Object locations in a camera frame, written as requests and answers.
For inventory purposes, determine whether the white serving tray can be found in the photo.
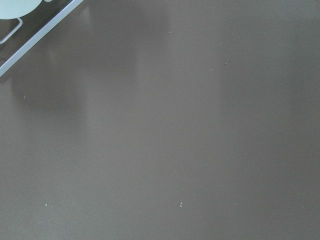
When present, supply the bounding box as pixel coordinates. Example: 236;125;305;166
0;0;82;76

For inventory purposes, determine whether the green lime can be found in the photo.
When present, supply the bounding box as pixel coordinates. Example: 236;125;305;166
0;0;42;20

